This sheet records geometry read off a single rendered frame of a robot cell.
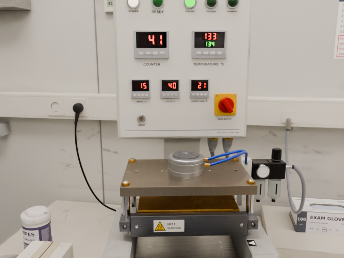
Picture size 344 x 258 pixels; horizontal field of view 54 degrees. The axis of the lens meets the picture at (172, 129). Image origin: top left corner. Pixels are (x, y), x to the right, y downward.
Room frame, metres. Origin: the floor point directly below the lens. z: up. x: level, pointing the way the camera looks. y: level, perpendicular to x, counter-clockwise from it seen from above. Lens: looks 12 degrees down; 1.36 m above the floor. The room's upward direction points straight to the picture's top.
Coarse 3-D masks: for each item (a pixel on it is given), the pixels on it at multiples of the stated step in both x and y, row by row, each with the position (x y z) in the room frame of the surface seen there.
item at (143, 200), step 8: (144, 200) 0.67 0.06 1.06; (152, 200) 0.67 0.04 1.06; (160, 200) 0.67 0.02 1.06; (168, 200) 0.67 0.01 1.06; (176, 200) 0.67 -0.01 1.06; (184, 200) 0.67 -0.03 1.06; (192, 200) 0.67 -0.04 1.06; (200, 200) 0.67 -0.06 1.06; (208, 200) 0.67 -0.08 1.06; (216, 200) 0.67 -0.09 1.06; (224, 200) 0.67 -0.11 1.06; (232, 200) 0.67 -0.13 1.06; (144, 208) 0.63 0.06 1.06; (152, 208) 0.63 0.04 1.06; (160, 208) 0.63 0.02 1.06; (168, 208) 0.63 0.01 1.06; (176, 208) 0.63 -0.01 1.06; (184, 208) 0.63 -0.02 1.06; (192, 208) 0.63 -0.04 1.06; (200, 208) 0.63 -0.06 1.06; (208, 208) 0.63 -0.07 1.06; (216, 208) 0.63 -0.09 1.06; (224, 208) 0.63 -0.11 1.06; (232, 208) 0.63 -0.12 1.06
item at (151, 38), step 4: (140, 36) 0.83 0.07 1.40; (144, 36) 0.83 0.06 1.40; (148, 36) 0.83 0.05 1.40; (152, 36) 0.83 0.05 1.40; (156, 36) 0.83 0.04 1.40; (160, 36) 0.83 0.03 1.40; (140, 40) 0.83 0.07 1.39; (144, 40) 0.83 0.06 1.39; (148, 40) 0.83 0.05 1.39; (152, 40) 0.83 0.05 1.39; (156, 40) 0.83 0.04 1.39; (160, 40) 0.83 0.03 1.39; (140, 44) 0.83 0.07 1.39; (144, 44) 0.83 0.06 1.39; (148, 44) 0.83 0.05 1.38; (152, 44) 0.83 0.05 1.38; (156, 44) 0.83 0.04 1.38; (160, 44) 0.83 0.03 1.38
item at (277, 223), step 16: (272, 208) 1.18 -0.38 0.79; (288, 208) 1.18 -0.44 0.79; (272, 224) 1.06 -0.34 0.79; (288, 224) 1.06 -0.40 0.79; (272, 240) 0.96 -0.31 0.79; (288, 240) 0.96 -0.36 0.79; (304, 240) 0.96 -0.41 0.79; (320, 240) 0.96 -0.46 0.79; (336, 240) 0.96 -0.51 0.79; (288, 256) 0.91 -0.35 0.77; (304, 256) 0.90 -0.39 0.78; (320, 256) 0.89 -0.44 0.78; (336, 256) 0.88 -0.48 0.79
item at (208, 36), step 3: (204, 33) 0.84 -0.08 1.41; (207, 33) 0.84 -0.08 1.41; (210, 33) 0.84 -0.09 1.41; (213, 33) 0.84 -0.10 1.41; (216, 33) 0.84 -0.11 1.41; (204, 36) 0.84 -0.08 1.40; (207, 36) 0.84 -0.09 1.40; (210, 36) 0.84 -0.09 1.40; (213, 36) 0.84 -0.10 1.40; (216, 36) 0.84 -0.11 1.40; (204, 39) 0.84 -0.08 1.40; (207, 39) 0.84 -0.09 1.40; (210, 39) 0.84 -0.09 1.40; (213, 39) 0.84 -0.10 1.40; (216, 39) 0.84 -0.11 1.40
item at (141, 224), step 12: (132, 216) 0.61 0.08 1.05; (144, 216) 0.61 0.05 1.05; (156, 216) 0.61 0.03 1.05; (168, 216) 0.61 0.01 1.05; (180, 216) 0.61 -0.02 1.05; (192, 216) 0.61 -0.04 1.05; (204, 216) 0.61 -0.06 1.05; (216, 216) 0.61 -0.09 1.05; (228, 216) 0.61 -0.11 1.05; (240, 216) 0.61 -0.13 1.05; (252, 216) 0.63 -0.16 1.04; (120, 228) 0.61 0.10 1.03; (132, 228) 0.61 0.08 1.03; (144, 228) 0.61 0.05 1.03; (156, 228) 0.61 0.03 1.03; (168, 228) 0.61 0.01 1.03; (180, 228) 0.61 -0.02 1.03; (192, 228) 0.61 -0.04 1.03; (204, 228) 0.61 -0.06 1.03; (216, 228) 0.61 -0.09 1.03; (228, 228) 0.61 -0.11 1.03; (240, 228) 0.61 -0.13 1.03; (252, 228) 0.61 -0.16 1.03
